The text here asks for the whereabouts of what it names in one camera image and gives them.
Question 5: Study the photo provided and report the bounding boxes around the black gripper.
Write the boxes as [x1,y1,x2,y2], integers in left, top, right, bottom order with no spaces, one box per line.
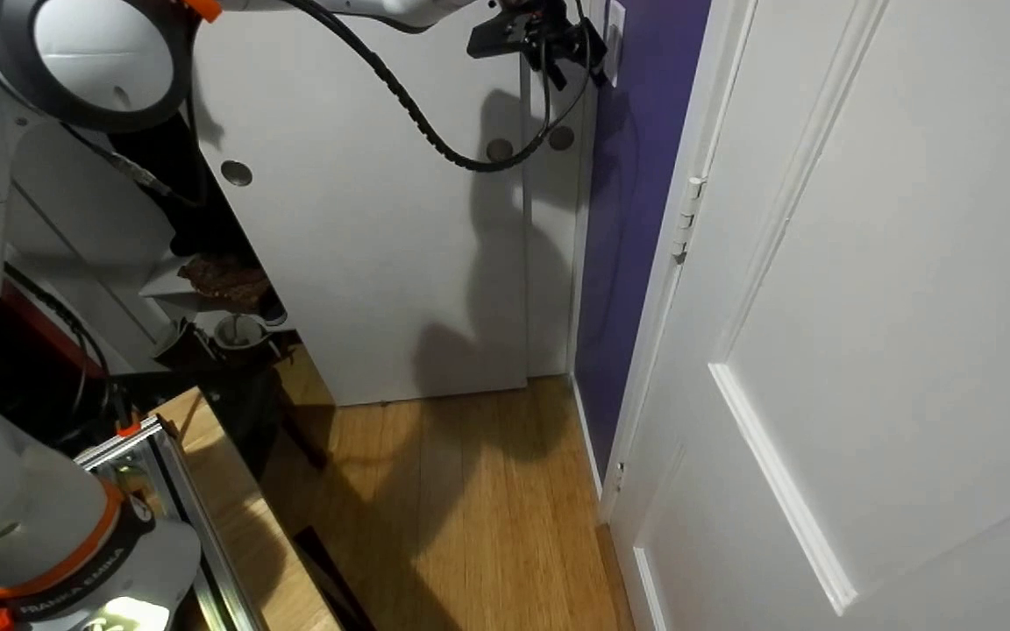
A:
[465,0,610,78]

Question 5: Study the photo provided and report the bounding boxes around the white painted door hinge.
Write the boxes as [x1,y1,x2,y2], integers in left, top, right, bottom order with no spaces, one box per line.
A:
[668,170,708,266]

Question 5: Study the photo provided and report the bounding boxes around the plain white door with holes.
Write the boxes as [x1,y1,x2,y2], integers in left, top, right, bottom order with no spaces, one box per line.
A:
[187,0,585,410]

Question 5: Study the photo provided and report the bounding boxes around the white panelled door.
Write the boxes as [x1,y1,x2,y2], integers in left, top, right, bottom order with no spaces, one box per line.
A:
[601,0,1010,631]

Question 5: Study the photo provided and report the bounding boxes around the brown wooden piece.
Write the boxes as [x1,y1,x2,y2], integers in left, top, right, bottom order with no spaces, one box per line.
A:
[175,251,275,316]

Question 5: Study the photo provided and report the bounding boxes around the black stand base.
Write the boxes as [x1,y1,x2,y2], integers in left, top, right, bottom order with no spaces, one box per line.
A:
[165,321,303,474]

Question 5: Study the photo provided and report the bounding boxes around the white rocker light switch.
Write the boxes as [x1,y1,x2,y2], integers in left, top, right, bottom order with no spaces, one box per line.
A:
[601,0,632,92]

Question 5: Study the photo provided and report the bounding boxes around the black corrugated cable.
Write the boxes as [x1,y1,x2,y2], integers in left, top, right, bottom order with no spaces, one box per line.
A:
[279,0,603,174]

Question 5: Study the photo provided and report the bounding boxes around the aluminium frame rail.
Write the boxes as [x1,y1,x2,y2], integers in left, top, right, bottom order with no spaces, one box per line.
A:
[77,415,268,631]

